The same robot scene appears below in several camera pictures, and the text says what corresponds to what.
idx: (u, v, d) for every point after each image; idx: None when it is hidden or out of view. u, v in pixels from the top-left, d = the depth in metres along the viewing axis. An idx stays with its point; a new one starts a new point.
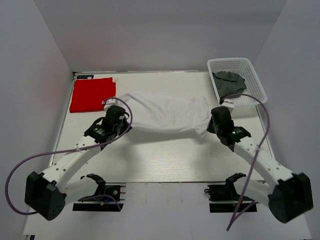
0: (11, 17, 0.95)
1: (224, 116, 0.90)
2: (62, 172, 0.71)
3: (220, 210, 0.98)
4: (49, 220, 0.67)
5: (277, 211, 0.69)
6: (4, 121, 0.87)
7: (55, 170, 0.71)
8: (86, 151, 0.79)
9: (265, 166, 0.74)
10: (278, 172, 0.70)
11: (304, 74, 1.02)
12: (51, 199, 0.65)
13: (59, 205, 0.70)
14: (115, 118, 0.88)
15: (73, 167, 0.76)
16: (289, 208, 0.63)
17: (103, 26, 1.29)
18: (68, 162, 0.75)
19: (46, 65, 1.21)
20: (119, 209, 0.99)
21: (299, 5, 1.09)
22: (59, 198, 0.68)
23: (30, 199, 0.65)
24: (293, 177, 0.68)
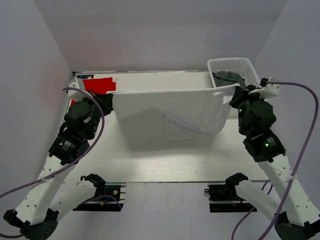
0: (11, 19, 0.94)
1: (268, 122, 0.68)
2: (34, 209, 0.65)
3: (219, 210, 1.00)
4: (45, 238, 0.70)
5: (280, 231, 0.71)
6: (5, 123, 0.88)
7: (27, 207, 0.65)
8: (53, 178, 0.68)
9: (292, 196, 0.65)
10: (305, 213, 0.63)
11: (303, 75, 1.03)
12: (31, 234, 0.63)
13: (49, 226, 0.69)
14: (78, 127, 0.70)
15: (48, 195, 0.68)
16: None
17: (102, 25, 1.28)
18: (38, 195, 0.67)
19: (46, 65, 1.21)
20: (120, 209, 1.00)
21: (299, 6, 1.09)
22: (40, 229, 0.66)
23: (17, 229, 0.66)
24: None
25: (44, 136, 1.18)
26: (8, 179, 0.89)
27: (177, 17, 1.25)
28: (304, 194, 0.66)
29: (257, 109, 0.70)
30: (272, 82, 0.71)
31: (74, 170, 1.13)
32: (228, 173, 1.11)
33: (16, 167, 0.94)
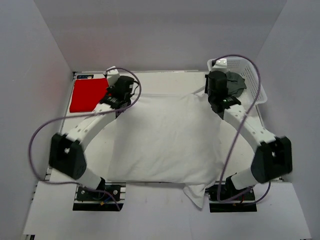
0: (10, 19, 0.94)
1: (221, 83, 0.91)
2: (84, 133, 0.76)
3: (219, 210, 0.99)
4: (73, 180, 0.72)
5: (256, 173, 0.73)
6: (5, 124, 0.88)
7: (77, 131, 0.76)
8: (104, 116, 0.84)
9: (249, 129, 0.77)
10: (262, 135, 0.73)
11: (302, 75, 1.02)
12: (75, 156, 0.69)
13: (82, 167, 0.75)
14: (125, 87, 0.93)
15: (96, 127, 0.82)
16: (268, 169, 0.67)
17: (102, 24, 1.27)
18: (88, 124, 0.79)
19: (45, 64, 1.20)
20: (119, 209, 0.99)
21: (299, 5, 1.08)
22: (80, 160, 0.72)
23: (56, 160, 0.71)
24: (276, 140, 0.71)
25: (45, 136, 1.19)
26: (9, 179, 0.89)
27: (177, 16, 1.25)
28: (259, 125, 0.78)
29: (211, 75, 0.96)
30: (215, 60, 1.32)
31: None
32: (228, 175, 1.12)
33: (17, 167, 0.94)
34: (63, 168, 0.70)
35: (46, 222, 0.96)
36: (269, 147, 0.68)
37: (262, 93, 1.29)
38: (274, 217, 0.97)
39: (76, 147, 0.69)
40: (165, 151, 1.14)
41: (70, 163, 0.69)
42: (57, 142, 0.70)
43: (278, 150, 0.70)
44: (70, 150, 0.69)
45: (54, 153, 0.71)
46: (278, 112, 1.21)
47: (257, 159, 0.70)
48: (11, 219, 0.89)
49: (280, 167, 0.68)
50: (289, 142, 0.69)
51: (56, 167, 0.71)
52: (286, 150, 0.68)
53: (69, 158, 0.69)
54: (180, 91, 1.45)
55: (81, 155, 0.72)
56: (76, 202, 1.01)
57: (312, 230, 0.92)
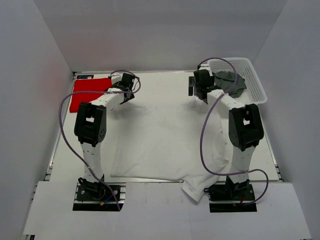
0: (10, 19, 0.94)
1: (203, 75, 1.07)
2: (104, 103, 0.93)
3: (219, 210, 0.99)
4: (97, 140, 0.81)
5: (234, 138, 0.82)
6: (5, 124, 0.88)
7: (99, 101, 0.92)
8: (116, 95, 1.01)
9: (224, 102, 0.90)
10: (235, 104, 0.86)
11: (302, 75, 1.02)
12: (101, 116, 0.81)
13: (103, 131, 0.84)
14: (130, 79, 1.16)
15: (110, 101, 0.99)
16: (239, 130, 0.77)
17: (101, 24, 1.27)
18: (107, 97, 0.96)
19: (45, 64, 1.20)
20: (119, 209, 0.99)
21: (298, 5, 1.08)
22: (103, 122, 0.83)
23: (82, 122, 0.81)
24: (246, 108, 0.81)
25: (45, 136, 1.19)
26: (9, 179, 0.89)
27: (176, 16, 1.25)
28: (232, 99, 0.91)
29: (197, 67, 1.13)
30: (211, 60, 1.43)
31: (75, 169, 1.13)
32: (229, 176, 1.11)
33: (17, 166, 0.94)
34: (88, 131, 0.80)
35: (45, 222, 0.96)
36: (239, 111, 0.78)
37: (262, 93, 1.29)
38: (274, 218, 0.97)
39: (102, 109, 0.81)
40: (163, 152, 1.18)
41: (96, 123, 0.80)
42: (85, 107, 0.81)
43: (250, 116, 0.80)
44: (96, 111, 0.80)
45: (81, 117, 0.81)
46: (278, 112, 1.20)
47: (231, 123, 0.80)
48: (11, 219, 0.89)
49: (252, 130, 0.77)
50: (256, 107, 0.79)
51: (81, 130, 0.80)
52: (255, 114, 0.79)
53: (95, 117, 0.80)
54: (180, 91, 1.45)
55: (104, 119, 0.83)
56: (76, 203, 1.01)
57: (313, 231, 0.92)
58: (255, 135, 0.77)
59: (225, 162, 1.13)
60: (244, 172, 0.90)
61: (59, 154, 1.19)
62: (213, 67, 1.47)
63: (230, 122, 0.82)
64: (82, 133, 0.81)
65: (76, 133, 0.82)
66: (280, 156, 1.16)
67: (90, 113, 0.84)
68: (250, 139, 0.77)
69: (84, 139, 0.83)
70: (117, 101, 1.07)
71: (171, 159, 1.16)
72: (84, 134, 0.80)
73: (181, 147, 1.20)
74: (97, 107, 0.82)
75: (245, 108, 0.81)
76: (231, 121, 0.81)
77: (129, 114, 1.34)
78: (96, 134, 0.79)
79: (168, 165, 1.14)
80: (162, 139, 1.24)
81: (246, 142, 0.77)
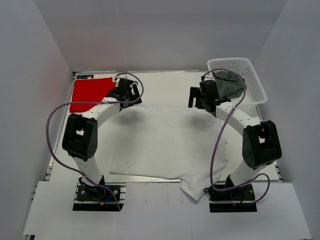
0: (10, 19, 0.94)
1: (211, 87, 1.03)
2: (97, 115, 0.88)
3: (220, 210, 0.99)
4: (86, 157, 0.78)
5: (248, 159, 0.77)
6: (5, 124, 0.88)
7: (91, 113, 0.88)
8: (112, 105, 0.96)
9: (237, 118, 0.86)
10: (249, 121, 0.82)
11: (301, 75, 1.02)
12: (91, 131, 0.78)
13: (93, 146, 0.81)
14: (127, 86, 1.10)
15: (105, 112, 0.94)
16: (258, 153, 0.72)
17: (102, 24, 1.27)
18: (100, 109, 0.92)
19: (45, 64, 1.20)
20: (119, 209, 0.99)
21: (298, 5, 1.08)
22: (93, 137, 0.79)
23: (71, 136, 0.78)
24: (263, 126, 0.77)
25: (45, 136, 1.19)
26: (10, 179, 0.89)
27: (177, 17, 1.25)
28: (244, 114, 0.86)
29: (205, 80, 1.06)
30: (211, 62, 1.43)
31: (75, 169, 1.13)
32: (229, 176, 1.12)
33: (18, 167, 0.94)
34: (77, 145, 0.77)
35: (45, 222, 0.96)
36: (254, 132, 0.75)
37: (262, 93, 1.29)
38: (274, 218, 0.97)
39: (92, 122, 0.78)
40: (161, 152, 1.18)
41: (86, 139, 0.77)
42: (74, 120, 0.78)
43: (266, 134, 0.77)
44: (87, 125, 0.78)
45: (70, 130, 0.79)
46: (278, 112, 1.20)
47: (246, 142, 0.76)
48: (11, 219, 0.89)
49: (269, 150, 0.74)
50: (273, 124, 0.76)
51: (70, 144, 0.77)
52: (272, 132, 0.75)
53: (85, 132, 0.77)
54: (180, 91, 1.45)
55: (94, 132, 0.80)
56: (76, 203, 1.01)
57: (313, 231, 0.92)
58: (272, 155, 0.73)
59: (225, 162, 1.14)
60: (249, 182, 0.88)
61: (59, 154, 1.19)
62: (214, 67, 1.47)
63: (244, 141, 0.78)
64: (71, 147, 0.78)
65: (64, 147, 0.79)
66: (280, 156, 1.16)
67: (81, 126, 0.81)
68: (268, 159, 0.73)
69: (75, 154, 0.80)
70: (112, 111, 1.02)
71: (170, 159, 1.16)
72: (73, 148, 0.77)
73: (181, 146, 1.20)
74: (88, 120, 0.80)
75: (261, 125, 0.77)
76: (245, 140, 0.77)
77: (129, 114, 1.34)
78: (85, 149, 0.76)
79: (166, 165, 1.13)
80: (161, 138, 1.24)
81: (262, 162, 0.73)
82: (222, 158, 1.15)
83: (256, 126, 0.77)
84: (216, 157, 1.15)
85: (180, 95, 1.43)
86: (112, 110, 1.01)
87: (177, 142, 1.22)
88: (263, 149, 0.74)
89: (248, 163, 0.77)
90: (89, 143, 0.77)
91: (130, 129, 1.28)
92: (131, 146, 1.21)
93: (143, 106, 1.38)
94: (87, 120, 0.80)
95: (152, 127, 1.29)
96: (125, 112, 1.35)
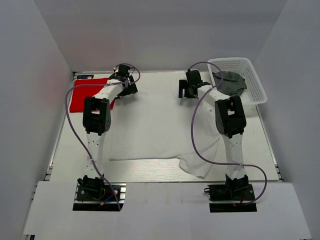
0: (10, 19, 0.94)
1: (194, 74, 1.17)
2: (106, 95, 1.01)
3: (219, 210, 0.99)
4: (103, 130, 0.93)
5: (220, 127, 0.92)
6: (4, 124, 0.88)
7: (101, 94, 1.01)
8: (116, 86, 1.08)
9: (212, 96, 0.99)
10: (221, 97, 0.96)
11: (301, 75, 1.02)
12: (105, 108, 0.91)
13: (108, 121, 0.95)
14: (126, 70, 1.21)
15: (112, 93, 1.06)
16: (227, 121, 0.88)
17: (101, 24, 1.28)
18: (107, 89, 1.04)
19: (45, 63, 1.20)
20: (119, 209, 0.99)
21: (298, 5, 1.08)
22: (108, 113, 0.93)
23: (89, 115, 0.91)
24: (232, 100, 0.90)
25: (45, 136, 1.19)
26: (10, 179, 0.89)
27: (177, 16, 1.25)
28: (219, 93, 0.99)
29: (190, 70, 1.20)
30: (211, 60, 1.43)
31: (75, 169, 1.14)
32: (223, 156, 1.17)
33: (18, 166, 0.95)
34: (95, 122, 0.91)
35: (46, 221, 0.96)
36: (224, 105, 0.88)
37: (262, 93, 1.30)
38: (274, 217, 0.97)
39: (106, 101, 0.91)
40: (148, 138, 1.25)
41: (102, 116, 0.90)
42: (90, 101, 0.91)
43: (234, 107, 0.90)
44: (101, 104, 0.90)
45: (87, 111, 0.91)
46: (278, 112, 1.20)
47: (218, 114, 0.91)
48: (11, 219, 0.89)
49: (235, 119, 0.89)
50: (239, 99, 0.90)
51: (90, 122, 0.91)
52: (238, 104, 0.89)
53: (101, 111, 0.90)
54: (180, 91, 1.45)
55: (108, 110, 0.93)
56: (76, 203, 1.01)
57: (313, 231, 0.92)
58: (238, 123, 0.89)
59: (217, 135, 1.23)
60: (239, 165, 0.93)
61: (59, 154, 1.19)
62: (213, 67, 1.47)
63: (216, 112, 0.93)
64: (90, 124, 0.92)
65: (84, 123, 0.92)
66: (280, 156, 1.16)
67: (96, 106, 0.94)
68: (235, 126, 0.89)
69: (91, 129, 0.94)
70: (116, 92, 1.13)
71: (158, 143, 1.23)
72: (92, 125, 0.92)
73: (181, 146, 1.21)
74: (101, 101, 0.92)
75: (229, 100, 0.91)
76: (217, 112, 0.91)
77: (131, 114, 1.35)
78: (103, 125, 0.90)
79: (155, 149, 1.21)
80: (150, 125, 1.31)
81: (231, 129, 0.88)
82: (214, 133, 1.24)
83: (225, 100, 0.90)
84: (209, 134, 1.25)
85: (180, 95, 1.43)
86: (118, 91, 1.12)
87: (173, 134, 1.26)
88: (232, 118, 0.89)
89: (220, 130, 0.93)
90: (105, 119, 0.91)
91: (127, 124, 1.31)
92: (119, 133, 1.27)
93: (143, 106, 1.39)
94: (101, 100, 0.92)
95: (150, 119, 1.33)
96: (121, 109, 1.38)
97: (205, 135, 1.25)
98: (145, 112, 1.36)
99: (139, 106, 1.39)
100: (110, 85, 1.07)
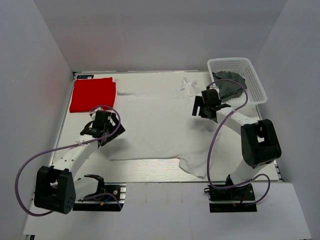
0: (10, 19, 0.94)
1: (212, 94, 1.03)
2: (71, 162, 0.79)
3: (219, 210, 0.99)
4: (66, 213, 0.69)
5: (247, 157, 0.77)
6: (4, 124, 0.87)
7: (64, 162, 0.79)
8: (87, 145, 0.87)
9: (236, 119, 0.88)
10: (248, 120, 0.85)
11: (301, 75, 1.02)
12: (66, 184, 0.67)
13: (72, 198, 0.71)
14: (104, 118, 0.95)
15: (81, 156, 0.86)
16: (258, 150, 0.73)
17: (101, 24, 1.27)
18: (73, 154, 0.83)
19: (45, 63, 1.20)
20: (120, 209, 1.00)
21: (298, 5, 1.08)
22: (70, 191, 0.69)
23: (43, 195, 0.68)
24: (261, 125, 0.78)
25: (45, 136, 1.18)
26: (9, 179, 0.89)
27: (177, 16, 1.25)
28: (242, 115, 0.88)
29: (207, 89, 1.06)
30: (211, 60, 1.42)
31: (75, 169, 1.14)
32: (223, 156, 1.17)
33: (18, 167, 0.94)
34: (51, 202, 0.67)
35: (46, 221, 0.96)
36: (253, 131, 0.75)
37: (262, 93, 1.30)
38: (274, 217, 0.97)
39: (66, 175, 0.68)
40: (148, 138, 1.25)
41: (61, 196, 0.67)
42: (46, 173, 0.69)
43: (263, 133, 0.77)
44: (59, 179, 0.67)
45: (42, 185, 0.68)
46: (278, 112, 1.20)
47: (245, 142, 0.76)
48: (11, 219, 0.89)
49: (268, 148, 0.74)
50: (271, 123, 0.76)
51: (44, 202, 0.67)
52: (269, 130, 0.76)
53: (59, 188, 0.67)
54: (179, 91, 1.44)
55: (70, 186, 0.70)
56: (76, 203, 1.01)
57: (313, 231, 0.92)
58: (271, 154, 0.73)
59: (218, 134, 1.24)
60: (249, 181, 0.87)
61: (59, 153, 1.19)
62: (214, 67, 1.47)
63: (243, 140, 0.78)
64: (46, 205, 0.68)
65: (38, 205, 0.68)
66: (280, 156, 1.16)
67: (54, 178, 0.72)
68: (266, 158, 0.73)
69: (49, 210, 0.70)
70: (90, 150, 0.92)
71: (158, 144, 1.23)
72: (48, 207, 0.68)
73: (182, 147, 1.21)
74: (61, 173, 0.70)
75: (258, 124, 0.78)
76: (243, 139, 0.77)
77: (131, 115, 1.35)
78: (62, 206, 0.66)
79: (155, 149, 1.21)
80: (150, 125, 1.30)
81: (261, 161, 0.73)
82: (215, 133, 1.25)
83: (253, 124, 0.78)
84: (209, 134, 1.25)
85: (180, 95, 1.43)
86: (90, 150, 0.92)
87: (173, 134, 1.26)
88: (263, 146, 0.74)
89: (248, 161, 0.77)
90: (66, 199, 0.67)
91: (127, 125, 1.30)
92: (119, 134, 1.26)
93: (143, 107, 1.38)
94: (60, 173, 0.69)
95: (149, 118, 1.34)
96: (121, 111, 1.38)
97: (205, 134, 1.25)
98: (144, 111, 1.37)
99: (139, 106, 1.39)
100: (79, 146, 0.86)
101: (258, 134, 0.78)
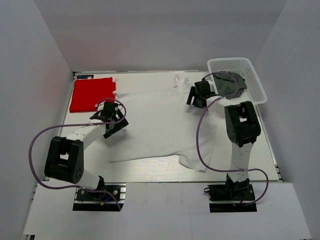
0: (9, 20, 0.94)
1: (204, 85, 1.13)
2: (82, 136, 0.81)
3: (219, 210, 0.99)
4: (74, 183, 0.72)
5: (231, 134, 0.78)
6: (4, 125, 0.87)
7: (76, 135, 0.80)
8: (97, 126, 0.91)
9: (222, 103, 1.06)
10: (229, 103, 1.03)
11: (301, 74, 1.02)
12: (77, 153, 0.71)
13: (79, 169, 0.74)
14: (112, 108, 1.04)
15: (90, 135, 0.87)
16: (240, 129, 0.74)
17: (101, 24, 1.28)
18: (84, 130, 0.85)
19: (45, 63, 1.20)
20: (119, 209, 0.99)
21: (298, 5, 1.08)
22: (79, 161, 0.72)
23: (53, 164, 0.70)
24: (243, 105, 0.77)
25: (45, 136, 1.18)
26: (9, 179, 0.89)
27: (176, 16, 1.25)
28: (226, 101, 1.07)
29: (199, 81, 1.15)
30: (211, 61, 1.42)
31: None
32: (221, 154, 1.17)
33: (18, 167, 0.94)
34: (60, 171, 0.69)
35: (46, 221, 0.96)
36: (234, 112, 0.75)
37: (262, 93, 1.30)
38: (274, 217, 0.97)
39: (77, 145, 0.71)
40: (147, 137, 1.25)
41: (71, 164, 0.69)
42: (58, 143, 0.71)
43: (246, 113, 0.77)
44: (71, 148, 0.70)
45: (53, 154, 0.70)
46: (278, 112, 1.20)
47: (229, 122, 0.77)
48: (11, 220, 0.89)
49: (250, 127, 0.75)
50: (251, 103, 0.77)
51: (54, 171, 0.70)
52: (250, 110, 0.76)
53: (70, 157, 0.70)
54: (172, 88, 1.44)
55: (80, 157, 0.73)
56: (76, 203, 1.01)
57: (313, 231, 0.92)
58: (253, 131, 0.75)
59: (214, 127, 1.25)
60: (243, 170, 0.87)
61: (65, 129, 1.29)
62: (214, 67, 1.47)
63: (226, 119, 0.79)
64: (54, 175, 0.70)
65: (48, 174, 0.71)
66: (280, 156, 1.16)
67: (64, 150, 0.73)
68: (248, 135, 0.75)
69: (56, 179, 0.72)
70: (98, 132, 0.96)
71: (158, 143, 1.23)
72: (56, 176, 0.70)
73: (181, 143, 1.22)
74: (72, 143, 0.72)
75: (240, 105, 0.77)
76: (227, 119, 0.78)
77: (130, 114, 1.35)
78: (72, 176, 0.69)
79: (154, 149, 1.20)
80: (149, 125, 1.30)
81: (243, 138, 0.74)
82: (211, 125, 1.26)
83: (235, 105, 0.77)
84: (205, 126, 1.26)
85: (173, 92, 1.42)
86: (97, 133, 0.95)
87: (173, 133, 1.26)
88: (246, 126, 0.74)
89: (233, 139, 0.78)
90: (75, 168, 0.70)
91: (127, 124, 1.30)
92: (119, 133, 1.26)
93: (143, 106, 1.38)
94: (71, 143, 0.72)
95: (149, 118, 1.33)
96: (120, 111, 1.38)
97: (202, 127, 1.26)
98: (144, 111, 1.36)
99: (138, 105, 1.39)
100: (89, 125, 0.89)
101: (241, 115, 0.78)
